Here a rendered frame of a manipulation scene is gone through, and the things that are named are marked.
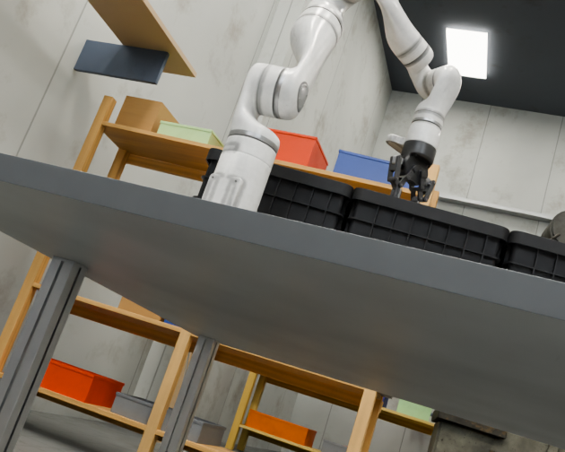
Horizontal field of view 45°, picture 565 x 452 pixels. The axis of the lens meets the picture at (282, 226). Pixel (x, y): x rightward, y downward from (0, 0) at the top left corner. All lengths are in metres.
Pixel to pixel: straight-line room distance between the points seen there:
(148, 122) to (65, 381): 1.58
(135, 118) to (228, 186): 3.23
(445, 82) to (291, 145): 2.39
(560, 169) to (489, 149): 1.19
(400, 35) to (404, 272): 0.90
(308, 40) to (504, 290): 0.71
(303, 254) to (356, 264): 0.06
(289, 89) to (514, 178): 11.06
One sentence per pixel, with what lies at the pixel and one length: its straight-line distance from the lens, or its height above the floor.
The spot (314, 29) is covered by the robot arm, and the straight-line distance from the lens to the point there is 1.35.
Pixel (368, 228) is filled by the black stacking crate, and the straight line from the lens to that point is 1.31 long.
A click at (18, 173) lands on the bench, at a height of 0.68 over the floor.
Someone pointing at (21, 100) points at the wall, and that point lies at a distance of 4.41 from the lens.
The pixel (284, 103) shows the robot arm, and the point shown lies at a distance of 1.21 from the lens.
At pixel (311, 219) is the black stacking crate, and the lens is 1.31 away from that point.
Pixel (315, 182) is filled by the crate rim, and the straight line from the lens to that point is 1.33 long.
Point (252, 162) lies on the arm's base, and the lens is 1.17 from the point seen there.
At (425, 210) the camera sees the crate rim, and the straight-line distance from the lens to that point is 1.32.
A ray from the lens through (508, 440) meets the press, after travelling 6.28.
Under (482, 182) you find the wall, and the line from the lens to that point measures 12.16.
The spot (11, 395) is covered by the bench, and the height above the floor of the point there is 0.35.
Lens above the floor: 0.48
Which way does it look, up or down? 15 degrees up
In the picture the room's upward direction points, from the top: 19 degrees clockwise
